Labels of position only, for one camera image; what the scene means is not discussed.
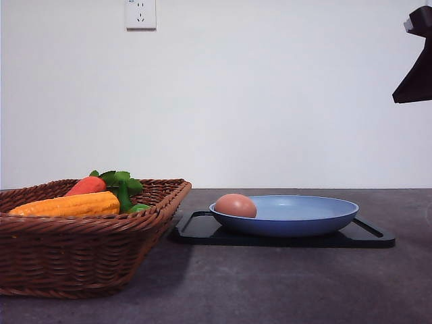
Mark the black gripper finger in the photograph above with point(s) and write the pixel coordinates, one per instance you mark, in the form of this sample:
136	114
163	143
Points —
417	87

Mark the blue plate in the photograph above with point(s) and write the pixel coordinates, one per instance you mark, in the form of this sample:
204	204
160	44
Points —
289	215

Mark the brown egg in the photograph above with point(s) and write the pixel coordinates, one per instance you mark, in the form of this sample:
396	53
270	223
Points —
236	204

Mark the brown wicker basket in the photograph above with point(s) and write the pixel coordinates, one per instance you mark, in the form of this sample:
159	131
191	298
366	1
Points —
78	245

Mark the black serving tray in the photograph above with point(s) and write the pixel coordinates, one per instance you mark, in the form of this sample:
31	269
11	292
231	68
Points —
201	229

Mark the green toy lime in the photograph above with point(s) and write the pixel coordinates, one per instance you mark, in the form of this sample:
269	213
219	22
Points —
140	207

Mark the green leafy toy vegetable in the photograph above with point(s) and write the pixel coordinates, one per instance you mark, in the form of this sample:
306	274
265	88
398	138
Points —
123	185

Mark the yellow toy corn cob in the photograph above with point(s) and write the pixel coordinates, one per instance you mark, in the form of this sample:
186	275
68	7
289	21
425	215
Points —
95	203

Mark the orange toy carrot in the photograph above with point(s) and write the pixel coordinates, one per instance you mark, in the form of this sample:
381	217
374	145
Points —
87	184

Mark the white wall socket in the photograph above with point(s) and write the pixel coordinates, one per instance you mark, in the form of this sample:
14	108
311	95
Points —
141	16

